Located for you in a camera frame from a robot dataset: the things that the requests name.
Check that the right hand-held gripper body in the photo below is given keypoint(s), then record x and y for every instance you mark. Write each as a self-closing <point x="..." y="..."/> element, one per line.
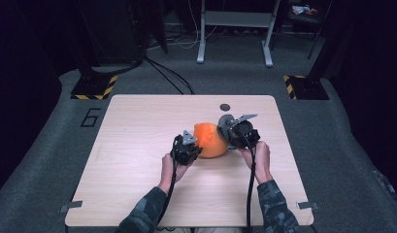
<point x="243" y="136"/>

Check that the grey tape strip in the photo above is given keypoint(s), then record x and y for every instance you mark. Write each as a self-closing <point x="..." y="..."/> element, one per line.
<point x="71" y="206"/>
<point x="307" y="205"/>

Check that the black striped stand base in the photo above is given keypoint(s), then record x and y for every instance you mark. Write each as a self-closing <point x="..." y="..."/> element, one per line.
<point x="307" y="88"/>
<point x="91" y="87"/>

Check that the dark round table grommet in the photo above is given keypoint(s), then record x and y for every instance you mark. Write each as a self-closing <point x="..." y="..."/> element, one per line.
<point x="224" y="107"/>

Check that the person's left hand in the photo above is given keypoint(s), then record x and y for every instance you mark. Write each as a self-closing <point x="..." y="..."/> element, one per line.
<point x="163" y="174"/>

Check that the person's right hand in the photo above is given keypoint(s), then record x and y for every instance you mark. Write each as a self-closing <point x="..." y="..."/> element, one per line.
<point x="263" y="161"/>

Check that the white desk frame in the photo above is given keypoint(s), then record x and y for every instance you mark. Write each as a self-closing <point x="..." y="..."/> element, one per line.
<point x="238" y="18"/>

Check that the grey fluffy cloth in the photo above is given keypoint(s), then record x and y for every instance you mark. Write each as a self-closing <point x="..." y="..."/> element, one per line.
<point x="223" y="124"/>

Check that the black cabinet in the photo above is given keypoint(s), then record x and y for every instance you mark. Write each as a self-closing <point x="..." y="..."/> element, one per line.
<point x="112" y="29"/>

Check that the white and orange object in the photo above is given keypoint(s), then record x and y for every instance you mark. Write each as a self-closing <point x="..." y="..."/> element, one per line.
<point x="301" y="9"/>

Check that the orange plush toy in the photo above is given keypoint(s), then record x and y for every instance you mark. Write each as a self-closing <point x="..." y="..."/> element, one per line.
<point x="210" y="140"/>

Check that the dark metal rack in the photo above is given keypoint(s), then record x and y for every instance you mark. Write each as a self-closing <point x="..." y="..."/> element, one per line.
<point x="303" y="26"/>

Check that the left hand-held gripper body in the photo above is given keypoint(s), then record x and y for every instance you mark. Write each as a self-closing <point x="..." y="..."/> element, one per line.
<point x="184" y="153"/>

